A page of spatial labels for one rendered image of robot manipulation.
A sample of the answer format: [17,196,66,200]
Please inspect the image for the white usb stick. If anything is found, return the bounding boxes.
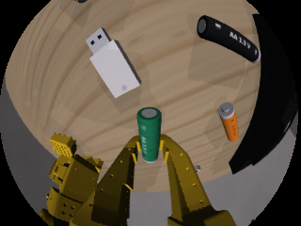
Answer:
[86,28,142,98]

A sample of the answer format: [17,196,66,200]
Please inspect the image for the orange cylinder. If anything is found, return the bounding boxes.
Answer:
[218,103,239,141]

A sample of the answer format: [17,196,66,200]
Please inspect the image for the black aa battery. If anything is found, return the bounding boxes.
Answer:
[197,15,261,63]

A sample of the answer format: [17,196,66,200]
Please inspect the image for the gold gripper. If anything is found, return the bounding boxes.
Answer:
[70,135,237,226]

